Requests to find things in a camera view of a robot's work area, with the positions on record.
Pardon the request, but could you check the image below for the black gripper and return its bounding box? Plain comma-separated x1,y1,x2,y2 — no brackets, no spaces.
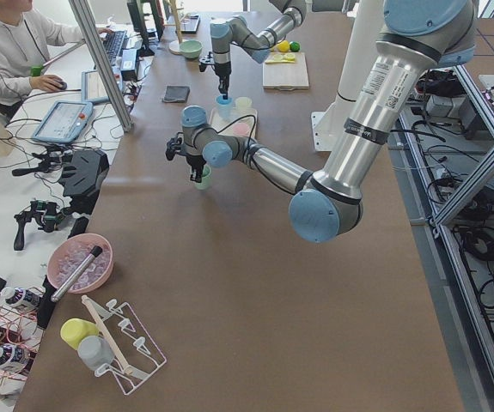
186,154,206,182
214,62,232,100

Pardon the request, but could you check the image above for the green plastic cup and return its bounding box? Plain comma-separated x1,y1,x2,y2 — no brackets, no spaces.
194,164,212,191

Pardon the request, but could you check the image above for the blue plastic cup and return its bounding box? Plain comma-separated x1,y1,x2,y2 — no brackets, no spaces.
216,95,234,121

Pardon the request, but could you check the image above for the cream yellow plastic cup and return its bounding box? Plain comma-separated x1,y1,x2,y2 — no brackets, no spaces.
235,96,252,116

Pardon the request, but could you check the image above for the pink plastic cup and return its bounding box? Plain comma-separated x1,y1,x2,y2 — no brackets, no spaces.
233,122,250,136

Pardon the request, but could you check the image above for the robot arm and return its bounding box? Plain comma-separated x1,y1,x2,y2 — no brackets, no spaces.
210,0,307,99
166,1,478,243

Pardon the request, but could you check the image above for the cream rabbit tray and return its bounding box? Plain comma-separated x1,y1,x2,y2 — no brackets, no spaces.
208,107,258,138

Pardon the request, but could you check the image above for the grey folded cloth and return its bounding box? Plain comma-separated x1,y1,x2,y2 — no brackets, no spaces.
162,85,190,103

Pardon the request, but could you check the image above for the green bowl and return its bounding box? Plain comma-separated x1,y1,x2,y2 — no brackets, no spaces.
179,39,203,59

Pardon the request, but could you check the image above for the yellow plastic knife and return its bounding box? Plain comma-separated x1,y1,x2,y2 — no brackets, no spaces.
265,59,296,64

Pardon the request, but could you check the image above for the wooden cutting board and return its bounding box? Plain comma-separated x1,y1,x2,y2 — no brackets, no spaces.
262,52,309,91

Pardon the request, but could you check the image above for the wooden cup stand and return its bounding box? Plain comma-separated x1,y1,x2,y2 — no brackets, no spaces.
163,0,183,56

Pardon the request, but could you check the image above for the lower lemon half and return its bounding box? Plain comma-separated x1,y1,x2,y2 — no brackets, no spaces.
282,53,296,63

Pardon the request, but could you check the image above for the lower whole lemon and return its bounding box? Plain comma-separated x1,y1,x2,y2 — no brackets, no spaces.
276,40,290,52

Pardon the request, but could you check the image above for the green lime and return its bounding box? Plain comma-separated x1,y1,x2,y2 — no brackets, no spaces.
289,41,301,52

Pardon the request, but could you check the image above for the black keyboard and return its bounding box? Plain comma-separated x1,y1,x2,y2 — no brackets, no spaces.
102,31,128,65

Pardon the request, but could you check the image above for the far teach pendant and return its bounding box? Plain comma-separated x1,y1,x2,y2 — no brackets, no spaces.
81,70,110,105

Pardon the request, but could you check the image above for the teach pendant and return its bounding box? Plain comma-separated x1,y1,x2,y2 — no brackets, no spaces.
31,101,94,144
81,70,110,105

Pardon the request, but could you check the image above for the near teach pendant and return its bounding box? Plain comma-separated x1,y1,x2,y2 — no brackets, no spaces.
31,101,94,144

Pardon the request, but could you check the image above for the pink bowl with ice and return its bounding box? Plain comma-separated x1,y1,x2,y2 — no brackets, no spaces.
47,233,114,294

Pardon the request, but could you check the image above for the yellow cup on rack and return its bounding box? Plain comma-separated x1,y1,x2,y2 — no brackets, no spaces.
60,318,99,350

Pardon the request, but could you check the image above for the grey cup on rack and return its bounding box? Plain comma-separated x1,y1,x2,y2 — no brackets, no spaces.
77,336,115,371

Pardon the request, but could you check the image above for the seated person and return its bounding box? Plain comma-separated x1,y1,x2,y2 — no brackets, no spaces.
0,0,123,108

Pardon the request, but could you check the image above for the metal ice scoop handle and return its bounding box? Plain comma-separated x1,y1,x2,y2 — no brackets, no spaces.
50,245,103,303

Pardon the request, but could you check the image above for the aluminium frame post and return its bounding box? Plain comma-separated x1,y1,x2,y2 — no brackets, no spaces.
69,0,133,132

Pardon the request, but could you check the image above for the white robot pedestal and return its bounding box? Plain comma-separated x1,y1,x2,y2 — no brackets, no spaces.
311,0,383,152

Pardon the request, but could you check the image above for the white wire cup rack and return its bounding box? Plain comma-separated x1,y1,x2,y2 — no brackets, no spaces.
81,294,168,396

